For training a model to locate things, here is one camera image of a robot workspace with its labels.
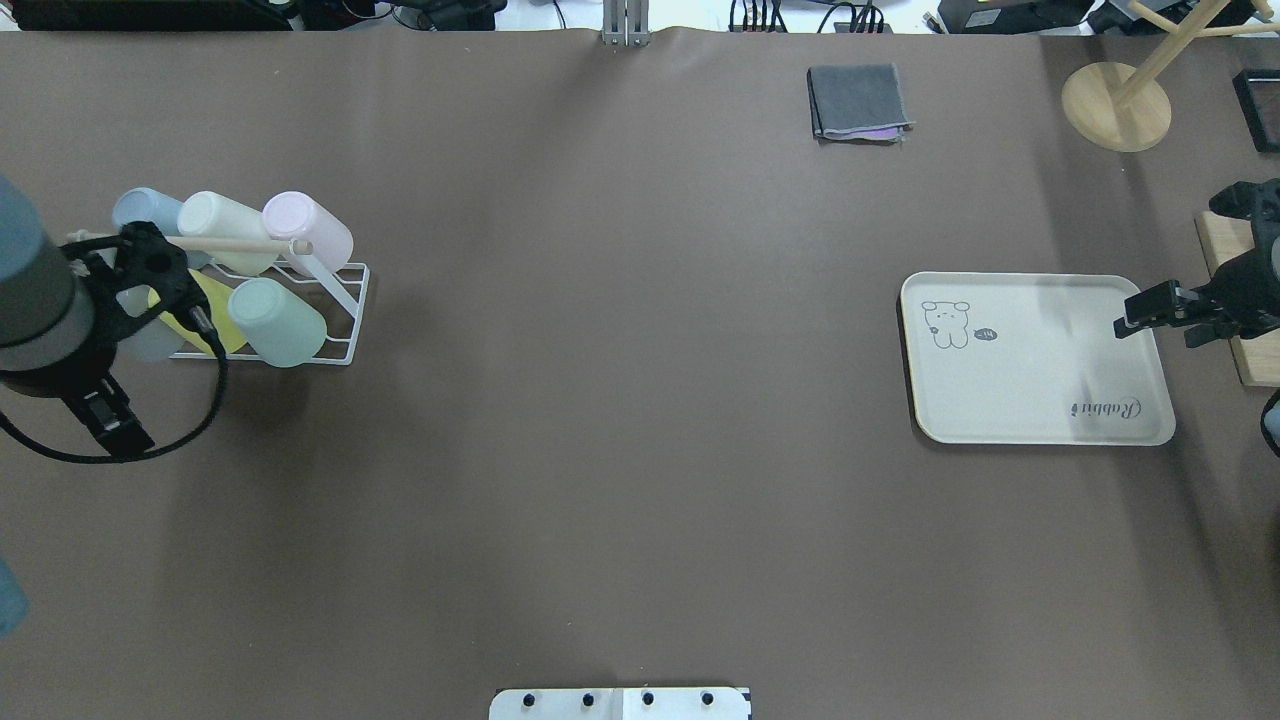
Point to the white pedestal column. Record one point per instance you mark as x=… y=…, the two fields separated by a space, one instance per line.
x=663 y=702

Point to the wooden cup tree stand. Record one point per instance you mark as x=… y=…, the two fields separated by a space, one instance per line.
x=1122 y=108

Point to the yellow plastic cup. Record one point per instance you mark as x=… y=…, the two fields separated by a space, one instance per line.
x=218 y=295

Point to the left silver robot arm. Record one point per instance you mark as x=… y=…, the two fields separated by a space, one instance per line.
x=65 y=309

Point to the aluminium frame post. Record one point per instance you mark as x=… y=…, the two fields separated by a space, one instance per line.
x=625 y=23

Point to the green plastic cup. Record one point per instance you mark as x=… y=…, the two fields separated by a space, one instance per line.
x=281 y=328

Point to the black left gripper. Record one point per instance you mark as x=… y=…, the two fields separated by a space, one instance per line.
x=52 y=381

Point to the folded grey cloth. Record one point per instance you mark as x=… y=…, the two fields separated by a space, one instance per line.
x=857 y=103

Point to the blue plastic cup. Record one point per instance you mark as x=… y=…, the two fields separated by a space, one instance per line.
x=144 y=204

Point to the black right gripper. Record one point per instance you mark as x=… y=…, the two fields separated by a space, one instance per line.
x=1252 y=288

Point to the cream plastic cup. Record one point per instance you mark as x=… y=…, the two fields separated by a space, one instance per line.
x=209 y=214

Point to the bamboo cutting board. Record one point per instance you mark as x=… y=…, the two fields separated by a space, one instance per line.
x=1238 y=282

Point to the cream rabbit tray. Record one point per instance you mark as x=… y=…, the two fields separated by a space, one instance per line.
x=1030 y=359

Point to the white wire cup rack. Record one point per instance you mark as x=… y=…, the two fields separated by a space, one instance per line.
x=340 y=296

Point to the pink plastic cup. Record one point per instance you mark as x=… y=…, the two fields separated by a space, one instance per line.
x=293 y=215

